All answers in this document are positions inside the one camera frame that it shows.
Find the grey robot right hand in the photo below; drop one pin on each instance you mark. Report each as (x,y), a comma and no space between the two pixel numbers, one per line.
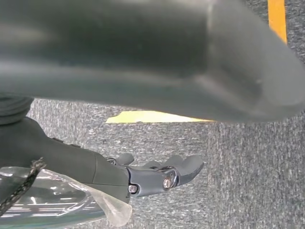
(71,158)

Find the clear plastic film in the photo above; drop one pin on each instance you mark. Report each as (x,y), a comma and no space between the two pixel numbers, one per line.
(71,208)

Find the yellow floor tape outline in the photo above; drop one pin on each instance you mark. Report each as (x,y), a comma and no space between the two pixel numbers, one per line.
(277,19)

